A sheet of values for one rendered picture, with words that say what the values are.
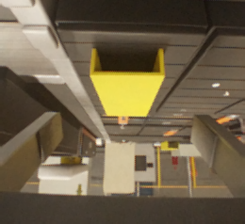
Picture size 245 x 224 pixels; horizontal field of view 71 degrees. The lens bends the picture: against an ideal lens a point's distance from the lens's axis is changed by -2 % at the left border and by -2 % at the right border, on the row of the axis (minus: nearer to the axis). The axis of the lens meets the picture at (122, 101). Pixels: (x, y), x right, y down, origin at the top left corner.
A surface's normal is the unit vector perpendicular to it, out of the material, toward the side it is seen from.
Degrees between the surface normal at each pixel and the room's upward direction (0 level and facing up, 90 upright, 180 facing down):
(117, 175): 90
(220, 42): 0
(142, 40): 0
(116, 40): 0
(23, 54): 90
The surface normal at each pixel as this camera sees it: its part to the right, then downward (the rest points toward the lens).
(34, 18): -0.02, 0.95
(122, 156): 0.02, -0.31
